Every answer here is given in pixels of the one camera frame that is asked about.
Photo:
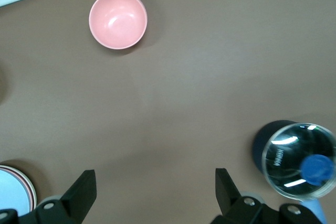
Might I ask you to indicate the blue shallow bowl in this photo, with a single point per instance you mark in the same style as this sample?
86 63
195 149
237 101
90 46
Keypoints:
10 190

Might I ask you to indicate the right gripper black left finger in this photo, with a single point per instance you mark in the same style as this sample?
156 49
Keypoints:
76 197

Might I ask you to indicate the beige shallow bowl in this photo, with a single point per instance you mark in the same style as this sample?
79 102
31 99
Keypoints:
35 193

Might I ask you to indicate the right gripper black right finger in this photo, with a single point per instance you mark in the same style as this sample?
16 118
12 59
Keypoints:
228 200

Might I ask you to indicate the pink deep bowl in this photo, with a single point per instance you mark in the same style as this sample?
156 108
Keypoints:
118 19

